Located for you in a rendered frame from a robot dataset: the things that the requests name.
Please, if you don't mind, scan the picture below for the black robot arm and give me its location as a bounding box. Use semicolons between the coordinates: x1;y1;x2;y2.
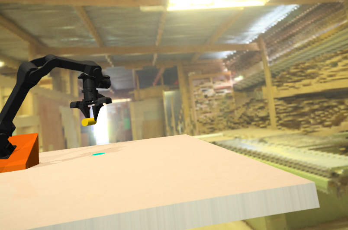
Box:
0;54;111;159

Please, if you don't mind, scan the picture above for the yellow cylinder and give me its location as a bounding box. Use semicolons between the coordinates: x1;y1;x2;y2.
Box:
82;118;97;126

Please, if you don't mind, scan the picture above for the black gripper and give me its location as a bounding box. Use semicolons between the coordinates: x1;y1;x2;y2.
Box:
70;87;112;121

